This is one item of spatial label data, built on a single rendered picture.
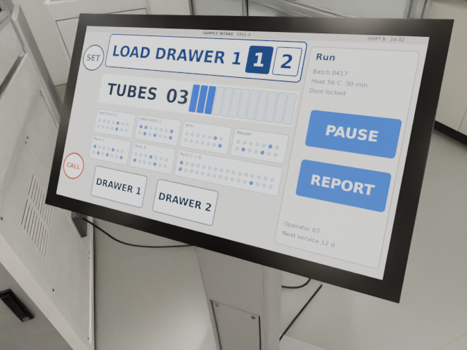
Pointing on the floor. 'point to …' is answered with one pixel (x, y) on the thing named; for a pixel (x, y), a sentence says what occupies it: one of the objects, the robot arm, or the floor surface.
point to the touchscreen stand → (243, 305)
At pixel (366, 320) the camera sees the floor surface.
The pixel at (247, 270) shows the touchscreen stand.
